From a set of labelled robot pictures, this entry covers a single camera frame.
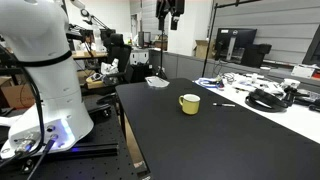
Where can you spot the thin black stand pole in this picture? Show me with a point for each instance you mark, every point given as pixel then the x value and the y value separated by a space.
pixel 212 26

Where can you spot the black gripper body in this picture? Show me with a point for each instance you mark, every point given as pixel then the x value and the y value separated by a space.
pixel 170 6

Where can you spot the black box device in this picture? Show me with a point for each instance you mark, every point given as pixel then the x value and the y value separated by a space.
pixel 255 55

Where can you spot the white label sign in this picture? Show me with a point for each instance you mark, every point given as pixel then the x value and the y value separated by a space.
pixel 301 71

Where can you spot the seated person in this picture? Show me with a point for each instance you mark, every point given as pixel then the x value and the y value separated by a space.
pixel 87 42

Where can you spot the brown cardboard box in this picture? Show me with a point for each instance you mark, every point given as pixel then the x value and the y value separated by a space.
pixel 13 96

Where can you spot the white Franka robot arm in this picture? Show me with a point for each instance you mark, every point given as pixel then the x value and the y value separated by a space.
pixel 50 83

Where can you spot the yellow enamel cup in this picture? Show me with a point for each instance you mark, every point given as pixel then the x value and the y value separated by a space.
pixel 190 106

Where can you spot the black aluminium rail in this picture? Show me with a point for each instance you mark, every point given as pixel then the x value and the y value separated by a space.
pixel 100 149

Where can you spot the open cardboard box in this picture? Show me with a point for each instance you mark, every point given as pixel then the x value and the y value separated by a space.
pixel 201 50

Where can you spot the white plastic bag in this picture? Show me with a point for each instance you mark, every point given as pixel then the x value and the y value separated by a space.
pixel 110 68

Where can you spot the small white box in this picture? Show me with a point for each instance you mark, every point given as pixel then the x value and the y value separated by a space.
pixel 291 82

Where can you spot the black Dell monitor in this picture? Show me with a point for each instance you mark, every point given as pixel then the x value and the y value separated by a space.
pixel 241 36

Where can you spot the wooden desk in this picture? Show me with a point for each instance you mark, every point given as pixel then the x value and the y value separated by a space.
pixel 90 54

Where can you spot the silver metal mounting plate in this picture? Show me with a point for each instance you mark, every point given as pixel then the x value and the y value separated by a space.
pixel 156 82

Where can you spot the black and silver pen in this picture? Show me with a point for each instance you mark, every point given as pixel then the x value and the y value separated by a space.
pixel 226 105

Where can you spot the dark monitor edge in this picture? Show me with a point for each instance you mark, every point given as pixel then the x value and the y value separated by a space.
pixel 315 50

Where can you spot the white parts tray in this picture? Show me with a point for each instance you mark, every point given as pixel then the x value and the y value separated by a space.
pixel 253 83

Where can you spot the black optical breadboard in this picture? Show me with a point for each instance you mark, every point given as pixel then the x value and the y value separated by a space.
pixel 100 166

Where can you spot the black tripod pole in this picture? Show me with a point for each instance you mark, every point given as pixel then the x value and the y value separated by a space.
pixel 161 50

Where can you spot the black office chair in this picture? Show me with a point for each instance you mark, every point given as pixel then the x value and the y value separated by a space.
pixel 118 55

